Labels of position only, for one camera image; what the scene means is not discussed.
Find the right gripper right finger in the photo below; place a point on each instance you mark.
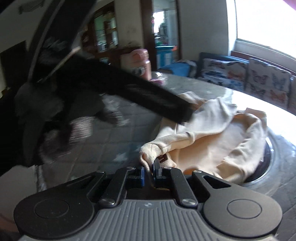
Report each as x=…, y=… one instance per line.
x=161, y=175

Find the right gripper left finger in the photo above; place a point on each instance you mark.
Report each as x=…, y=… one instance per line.
x=136, y=177

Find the cream white garment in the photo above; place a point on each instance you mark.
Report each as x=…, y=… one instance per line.
x=218, y=140

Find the dark wooden cabinet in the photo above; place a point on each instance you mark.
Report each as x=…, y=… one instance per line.
x=114, y=30

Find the blue sofa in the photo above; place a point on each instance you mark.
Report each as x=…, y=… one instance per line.
x=192, y=69

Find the pink cartoon water bottle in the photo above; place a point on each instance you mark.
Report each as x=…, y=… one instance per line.
x=137, y=62

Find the left butterfly cushion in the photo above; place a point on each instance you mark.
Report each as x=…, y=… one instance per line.
x=230, y=74

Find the butterfly cushion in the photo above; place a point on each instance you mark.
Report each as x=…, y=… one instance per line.
x=230, y=74
x=268, y=83

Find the right butterfly cushion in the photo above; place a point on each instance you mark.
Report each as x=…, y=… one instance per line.
x=268, y=83

